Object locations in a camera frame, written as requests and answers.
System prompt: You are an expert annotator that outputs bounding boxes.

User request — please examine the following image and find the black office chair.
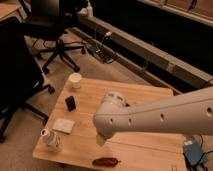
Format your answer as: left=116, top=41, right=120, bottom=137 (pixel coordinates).
left=0, top=17, right=55, bottom=143
left=18, top=0, right=87, bottom=74

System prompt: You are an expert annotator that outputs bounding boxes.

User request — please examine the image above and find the black office chair left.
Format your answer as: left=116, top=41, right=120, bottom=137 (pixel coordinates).
left=0, top=17, right=55, bottom=143

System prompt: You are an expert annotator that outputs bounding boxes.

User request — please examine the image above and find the black office chair rear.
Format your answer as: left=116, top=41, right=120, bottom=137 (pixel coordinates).
left=18, top=0, right=87, bottom=74

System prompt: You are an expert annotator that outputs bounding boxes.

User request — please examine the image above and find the small black box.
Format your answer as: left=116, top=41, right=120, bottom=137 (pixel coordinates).
left=65, top=96, right=76, bottom=111

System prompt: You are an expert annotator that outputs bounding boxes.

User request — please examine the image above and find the red chili pepper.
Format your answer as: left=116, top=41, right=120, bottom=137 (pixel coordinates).
left=92, top=157, right=119, bottom=167

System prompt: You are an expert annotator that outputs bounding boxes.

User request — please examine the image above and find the white paper cup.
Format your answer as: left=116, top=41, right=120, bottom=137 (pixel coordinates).
left=68, top=73, right=82, bottom=89

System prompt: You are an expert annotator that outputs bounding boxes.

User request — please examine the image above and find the power strip with cables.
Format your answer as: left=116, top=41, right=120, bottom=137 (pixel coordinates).
left=87, top=31, right=117, bottom=64

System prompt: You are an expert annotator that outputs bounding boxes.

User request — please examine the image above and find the white spray bottle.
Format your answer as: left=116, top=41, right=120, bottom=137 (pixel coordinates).
left=87, top=1, right=93, bottom=17

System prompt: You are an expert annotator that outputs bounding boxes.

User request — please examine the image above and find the wooden desk corner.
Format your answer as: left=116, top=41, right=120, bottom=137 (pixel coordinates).
left=0, top=0, right=23, bottom=21

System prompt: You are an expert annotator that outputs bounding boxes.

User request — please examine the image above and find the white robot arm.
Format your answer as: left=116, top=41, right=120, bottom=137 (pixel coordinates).
left=93, top=87, right=213, bottom=146

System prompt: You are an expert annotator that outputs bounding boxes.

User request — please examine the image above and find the blue device on floor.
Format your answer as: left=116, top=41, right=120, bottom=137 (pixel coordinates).
left=183, top=137, right=207, bottom=166

